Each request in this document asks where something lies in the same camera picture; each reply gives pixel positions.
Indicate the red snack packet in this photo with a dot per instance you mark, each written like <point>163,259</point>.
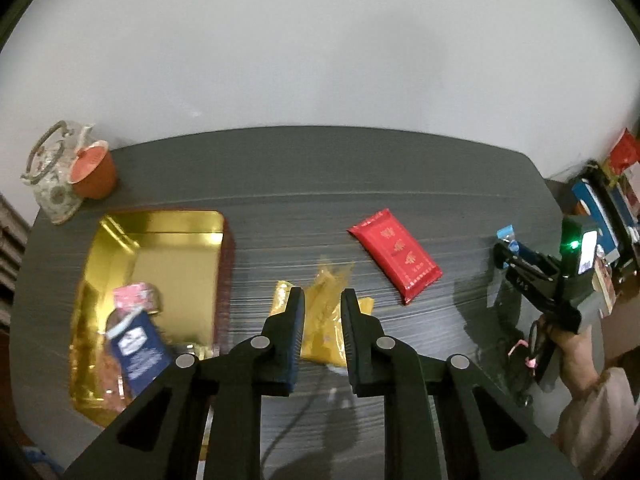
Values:
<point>400,255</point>

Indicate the gold tin box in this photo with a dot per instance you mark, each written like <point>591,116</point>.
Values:
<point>170,270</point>

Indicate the blue box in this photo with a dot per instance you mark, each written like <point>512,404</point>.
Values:
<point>595,210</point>

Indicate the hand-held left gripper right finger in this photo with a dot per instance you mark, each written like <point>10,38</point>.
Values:
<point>352,325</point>

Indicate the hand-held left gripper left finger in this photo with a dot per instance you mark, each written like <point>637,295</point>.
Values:
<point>295,320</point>

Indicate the clear peanut snack packet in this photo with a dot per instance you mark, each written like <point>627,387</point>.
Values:
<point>112,380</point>

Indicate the pink snack packet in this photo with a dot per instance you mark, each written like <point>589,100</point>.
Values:
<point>137,296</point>

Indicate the yellow snack packet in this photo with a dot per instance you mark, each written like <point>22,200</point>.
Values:
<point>320,340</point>
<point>327,285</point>

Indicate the dark blue snack packet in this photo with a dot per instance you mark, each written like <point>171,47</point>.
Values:
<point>142,355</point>

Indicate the clear blue-topped snack packet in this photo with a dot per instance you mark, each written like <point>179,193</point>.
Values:
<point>506,235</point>

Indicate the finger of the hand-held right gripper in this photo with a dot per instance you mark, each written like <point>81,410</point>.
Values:
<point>537,257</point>
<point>515,267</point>

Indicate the floral ceramic teapot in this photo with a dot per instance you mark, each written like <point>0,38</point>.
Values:
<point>55,200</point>

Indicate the person's right hand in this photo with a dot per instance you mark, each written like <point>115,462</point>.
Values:
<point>575,355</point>

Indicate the red box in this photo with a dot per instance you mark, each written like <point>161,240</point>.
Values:
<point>625,152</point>

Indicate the person's right forearm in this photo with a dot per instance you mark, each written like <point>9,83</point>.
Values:
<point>605,420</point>

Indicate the red lidded tea cup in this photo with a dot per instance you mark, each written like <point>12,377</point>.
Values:
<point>95,175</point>

